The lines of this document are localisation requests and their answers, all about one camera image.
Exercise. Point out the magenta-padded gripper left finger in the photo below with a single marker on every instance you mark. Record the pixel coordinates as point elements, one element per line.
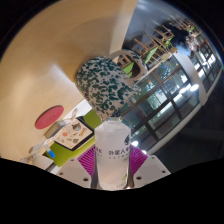
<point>73,171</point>

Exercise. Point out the flat round red coaster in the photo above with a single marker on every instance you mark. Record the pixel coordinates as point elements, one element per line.
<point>49,117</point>

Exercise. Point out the small blue-capped white bottle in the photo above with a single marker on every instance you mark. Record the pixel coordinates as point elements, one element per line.
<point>50,153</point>

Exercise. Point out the clear plastic water bottle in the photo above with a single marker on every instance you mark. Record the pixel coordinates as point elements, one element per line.
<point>112,156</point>

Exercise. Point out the sticker-covered black tablet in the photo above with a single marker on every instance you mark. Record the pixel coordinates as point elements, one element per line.
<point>72,134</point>

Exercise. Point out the wooden chairs with green seats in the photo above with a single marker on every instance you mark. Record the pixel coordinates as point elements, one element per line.
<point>150,46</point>

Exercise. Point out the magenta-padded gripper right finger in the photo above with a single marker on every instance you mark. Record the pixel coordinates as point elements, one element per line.
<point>151,168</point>

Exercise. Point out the round pendant ceiling lamps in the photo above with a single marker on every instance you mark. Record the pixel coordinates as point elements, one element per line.
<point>193,87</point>

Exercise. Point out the small grey handheld device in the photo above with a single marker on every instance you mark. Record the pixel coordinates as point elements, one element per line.
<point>55,129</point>

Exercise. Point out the green speckled ceramic mug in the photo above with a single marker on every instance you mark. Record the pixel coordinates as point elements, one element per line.
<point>103,86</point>

